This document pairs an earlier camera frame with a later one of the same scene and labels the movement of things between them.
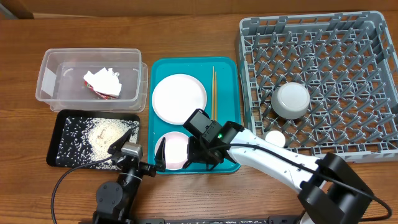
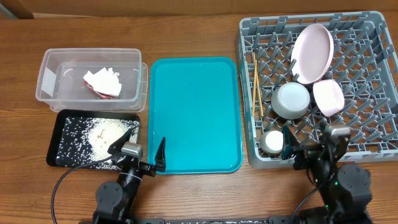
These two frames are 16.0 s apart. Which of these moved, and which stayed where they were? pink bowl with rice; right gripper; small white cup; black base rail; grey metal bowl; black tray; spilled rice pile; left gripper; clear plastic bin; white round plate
Moved: right gripper; white round plate; pink bowl with rice
Stayed: black base rail; black tray; clear plastic bin; spilled rice pile; left gripper; small white cup; grey metal bowl
